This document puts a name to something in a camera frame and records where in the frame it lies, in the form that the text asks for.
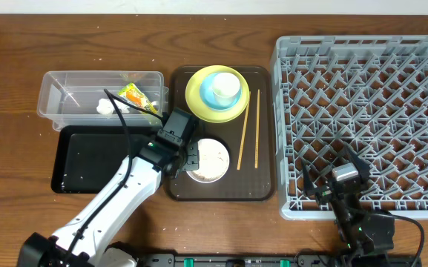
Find white bowl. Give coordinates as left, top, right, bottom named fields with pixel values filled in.
left=185, top=138, right=231, bottom=184

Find white tissue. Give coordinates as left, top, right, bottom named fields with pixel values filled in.
left=96, top=99, right=130, bottom=115

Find clear plastic bin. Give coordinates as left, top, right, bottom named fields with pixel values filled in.
left=37, top=70, right=168, bottom=131

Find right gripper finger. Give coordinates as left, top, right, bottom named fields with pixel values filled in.
left=342, top=146, right=371, bottom=177
left=301, top=160, right=318, bottom=197

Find left wooden chopstick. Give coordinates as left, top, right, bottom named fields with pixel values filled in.
left=237, top=94, right=251, bottom=171

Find dark brown serving tray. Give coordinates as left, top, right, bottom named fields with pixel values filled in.
left=164, top=65, right=276, bottom=202

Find yellow plate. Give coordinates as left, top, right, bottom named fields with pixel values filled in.
left=185, top=65, right=250, bottom=123

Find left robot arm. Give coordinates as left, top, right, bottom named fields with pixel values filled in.
left=17, top=108, right=198, bottom=266

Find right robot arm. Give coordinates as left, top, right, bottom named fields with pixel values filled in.
left=301, top=147, right=395, bottom=266

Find white cup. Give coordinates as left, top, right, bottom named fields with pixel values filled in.
left=211, top=73, right=240, bottom=107

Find grey dishwasher rack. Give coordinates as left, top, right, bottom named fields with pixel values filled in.
left=270, top=35, right=428, bottom=220

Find black rectangular tray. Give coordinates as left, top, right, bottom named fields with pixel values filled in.
left=50, top=125, right=162, bottom=194

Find light blue bowl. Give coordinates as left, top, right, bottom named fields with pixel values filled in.
left=200, top=72, right=241, bottom=111

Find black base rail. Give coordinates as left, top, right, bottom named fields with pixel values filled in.
left=137, top=250, right=423, bottom=267

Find rice grains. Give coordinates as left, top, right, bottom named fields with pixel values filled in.
left=193, top=139, right=229, bottom=181

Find green orange snack wrapper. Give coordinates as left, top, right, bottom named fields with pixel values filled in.
left=118, top=83, right=158, bottom=113

